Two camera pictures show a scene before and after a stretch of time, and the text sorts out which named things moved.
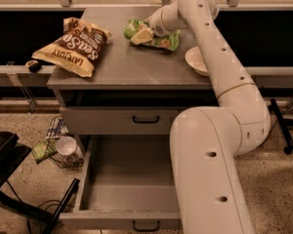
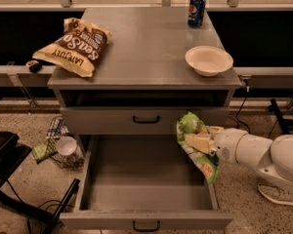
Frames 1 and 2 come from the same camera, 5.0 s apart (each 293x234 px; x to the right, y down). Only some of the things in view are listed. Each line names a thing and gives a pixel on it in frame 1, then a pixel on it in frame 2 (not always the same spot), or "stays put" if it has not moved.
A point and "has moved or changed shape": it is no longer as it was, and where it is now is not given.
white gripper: [156, 23] → [226, 144]
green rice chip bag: [135, 26] has moved or changed shape
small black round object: [34, 66] stays put
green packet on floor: [39, 151] stays put
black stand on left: [7, 151] stays put
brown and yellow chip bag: [77, 50] stays put
